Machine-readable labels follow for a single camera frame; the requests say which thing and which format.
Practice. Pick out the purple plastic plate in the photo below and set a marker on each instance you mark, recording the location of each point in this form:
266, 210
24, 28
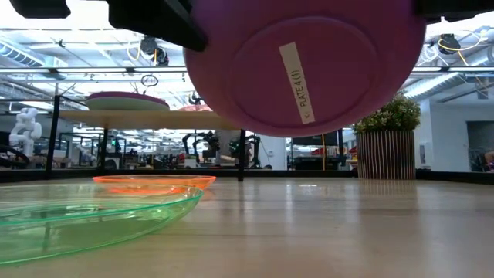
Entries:
251, 77
127, 95

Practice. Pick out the mint green plastic plate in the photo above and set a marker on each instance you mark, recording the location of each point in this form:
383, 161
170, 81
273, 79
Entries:
127, 107

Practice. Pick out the orange transparent plastic plate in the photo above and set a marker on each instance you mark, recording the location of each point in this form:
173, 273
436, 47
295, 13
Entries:
154, 180

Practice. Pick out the green transparent plastic plate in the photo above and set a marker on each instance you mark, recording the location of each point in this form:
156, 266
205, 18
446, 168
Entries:
96, 228

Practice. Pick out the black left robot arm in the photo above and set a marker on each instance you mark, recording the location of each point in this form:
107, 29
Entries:
38, 7

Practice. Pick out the black background robot arm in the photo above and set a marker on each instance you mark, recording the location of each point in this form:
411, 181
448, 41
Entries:
252, 148
202, 144

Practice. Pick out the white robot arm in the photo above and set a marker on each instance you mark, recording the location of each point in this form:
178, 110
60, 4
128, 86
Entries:
25, 131

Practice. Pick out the long light strip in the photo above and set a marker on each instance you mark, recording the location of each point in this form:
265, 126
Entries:
96, 70

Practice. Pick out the person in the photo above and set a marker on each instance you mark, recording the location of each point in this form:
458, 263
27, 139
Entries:
489, 160

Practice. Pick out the potted plant striped pot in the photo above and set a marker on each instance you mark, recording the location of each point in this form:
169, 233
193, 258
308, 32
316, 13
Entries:
386, 154

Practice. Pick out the white pillar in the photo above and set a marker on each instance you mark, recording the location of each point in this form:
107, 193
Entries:
278, 152

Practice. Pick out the black monitor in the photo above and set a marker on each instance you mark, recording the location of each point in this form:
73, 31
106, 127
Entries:
320, 140

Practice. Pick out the silver ventilation duct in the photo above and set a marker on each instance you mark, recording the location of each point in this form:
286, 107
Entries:
436, 83
23, 58

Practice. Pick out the wooden shelf black metal frame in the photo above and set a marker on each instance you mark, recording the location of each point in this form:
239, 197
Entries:
146, 120

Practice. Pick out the black aluminium table frame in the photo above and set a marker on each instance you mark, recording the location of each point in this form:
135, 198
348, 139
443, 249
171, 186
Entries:
301, 173

